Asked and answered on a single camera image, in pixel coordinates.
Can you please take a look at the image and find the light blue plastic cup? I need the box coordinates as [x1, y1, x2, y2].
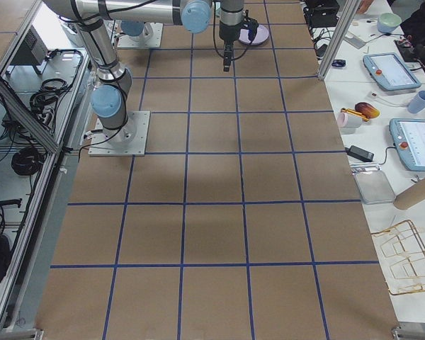
[407, 90, 425, 114]

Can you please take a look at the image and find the silver metal tray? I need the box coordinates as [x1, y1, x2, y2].
[350, 163, 395, 205]

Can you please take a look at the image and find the small blue black device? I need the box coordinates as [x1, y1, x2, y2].
[331, 59, 346, 69]

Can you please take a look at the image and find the lavender plate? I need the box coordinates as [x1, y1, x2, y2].
[239, 25, 269, 46]

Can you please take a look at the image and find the grey control box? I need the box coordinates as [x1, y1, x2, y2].
[11, 25, 48, 74]

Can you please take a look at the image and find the black coiled cable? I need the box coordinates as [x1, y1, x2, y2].
[11, 144, 43, 177]

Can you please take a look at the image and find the mint green bowl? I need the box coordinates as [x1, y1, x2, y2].
[377, 13, 402, 33]

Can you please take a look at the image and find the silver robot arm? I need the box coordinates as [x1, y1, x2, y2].
[115, 23, 206, 77]
[45, 1, 213, 142]

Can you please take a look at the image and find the pink and white mug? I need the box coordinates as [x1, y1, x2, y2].
[336, 108, 369, 129]

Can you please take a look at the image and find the upper blue teach pendant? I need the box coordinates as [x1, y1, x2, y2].
[363, 52, 421, 91]

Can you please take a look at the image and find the gold wire rack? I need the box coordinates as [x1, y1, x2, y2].
[371, 220, 425, 296]

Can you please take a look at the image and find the cardboard tube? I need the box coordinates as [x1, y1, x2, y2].
[393, 177, 425, 210]

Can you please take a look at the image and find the blue teach pendant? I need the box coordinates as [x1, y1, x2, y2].
[389, 118, 425, 171]
[363, 52, 421, 91]

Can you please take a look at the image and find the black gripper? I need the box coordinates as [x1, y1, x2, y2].
[219, 25, 241, 72]

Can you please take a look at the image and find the lower blue teach pendant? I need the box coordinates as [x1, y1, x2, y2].
[389, 118, 425, 171]

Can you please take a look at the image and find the black power adapter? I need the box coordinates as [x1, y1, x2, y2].
[345, 145, 374, 162]

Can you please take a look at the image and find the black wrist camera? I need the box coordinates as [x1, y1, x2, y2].
[242, 10, 259, 45]

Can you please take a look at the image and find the aluminium frame post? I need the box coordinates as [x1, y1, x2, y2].
[317, 0, 360, 80]

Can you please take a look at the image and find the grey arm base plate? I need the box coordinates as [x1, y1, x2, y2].
[88, 111, 150, 157]

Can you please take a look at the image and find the black cable bundle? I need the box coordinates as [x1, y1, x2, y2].
[29, 78, 69, 123]

